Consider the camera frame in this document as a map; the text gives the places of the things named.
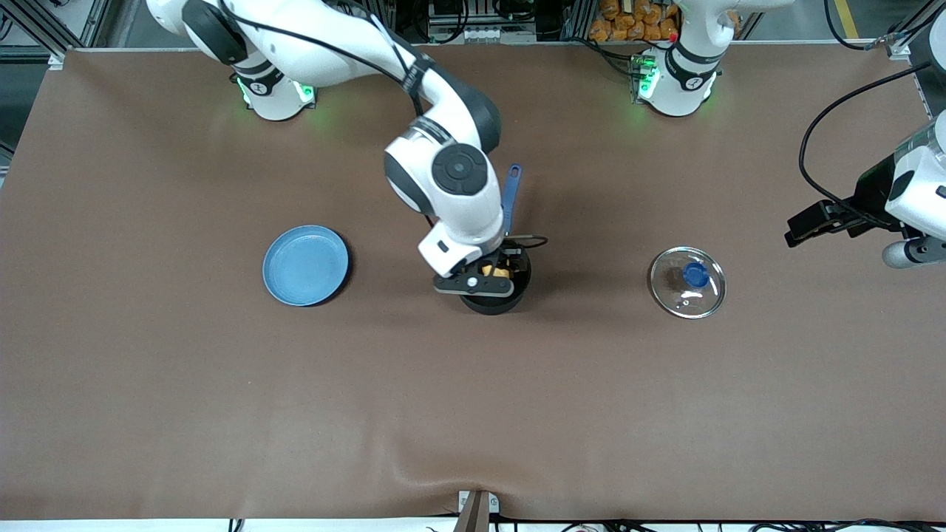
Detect glass lid with blue knob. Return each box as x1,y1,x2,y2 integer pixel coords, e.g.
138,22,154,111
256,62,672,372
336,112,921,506
648,246,728,320

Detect blue round plate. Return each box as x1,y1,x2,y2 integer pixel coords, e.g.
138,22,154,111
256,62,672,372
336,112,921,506
262,225,350,307

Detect brown table cover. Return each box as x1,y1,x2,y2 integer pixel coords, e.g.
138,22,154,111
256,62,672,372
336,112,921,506
0,41,946,522

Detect orange snack bag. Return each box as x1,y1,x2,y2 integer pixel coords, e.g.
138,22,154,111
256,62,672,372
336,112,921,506
590,0,742,43

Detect dark pot with blue handle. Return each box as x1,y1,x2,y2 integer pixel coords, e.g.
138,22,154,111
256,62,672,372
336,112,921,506
457,164,533,317

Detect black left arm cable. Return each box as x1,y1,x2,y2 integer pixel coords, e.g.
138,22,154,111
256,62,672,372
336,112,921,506
798,61,933,226

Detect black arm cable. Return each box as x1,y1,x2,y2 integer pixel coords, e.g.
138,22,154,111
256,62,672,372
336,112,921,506
798,61,933,226
218,0,550,250

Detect aluminium frame profile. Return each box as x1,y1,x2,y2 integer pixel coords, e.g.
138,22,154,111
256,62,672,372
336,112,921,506
885,0,946,58
0,0,145,67

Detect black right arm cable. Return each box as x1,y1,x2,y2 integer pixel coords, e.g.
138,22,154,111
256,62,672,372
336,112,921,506
218,0,550,250

